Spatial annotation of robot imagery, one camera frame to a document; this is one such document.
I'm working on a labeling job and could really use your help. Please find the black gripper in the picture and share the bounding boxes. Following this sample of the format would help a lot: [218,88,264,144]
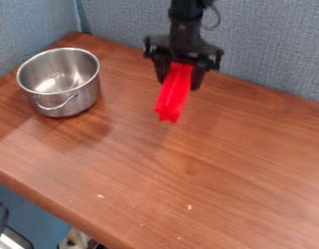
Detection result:
[145,16,225,90]

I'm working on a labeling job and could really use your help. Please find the red plastic block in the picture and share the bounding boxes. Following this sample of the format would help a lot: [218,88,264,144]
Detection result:
[155,62,194,123]

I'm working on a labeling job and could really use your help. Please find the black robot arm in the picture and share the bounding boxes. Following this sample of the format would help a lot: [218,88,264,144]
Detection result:
[145,0,225,90]

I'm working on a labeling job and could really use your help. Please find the metal pot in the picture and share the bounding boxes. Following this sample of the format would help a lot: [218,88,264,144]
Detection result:
[18,48,102,118]

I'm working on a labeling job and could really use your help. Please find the grey device below table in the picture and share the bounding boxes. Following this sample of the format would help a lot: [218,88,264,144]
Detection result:
[0,227,34,249]

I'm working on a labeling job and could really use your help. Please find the black cable below table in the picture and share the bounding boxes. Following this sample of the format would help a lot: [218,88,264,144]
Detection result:
[0,201,12,249]

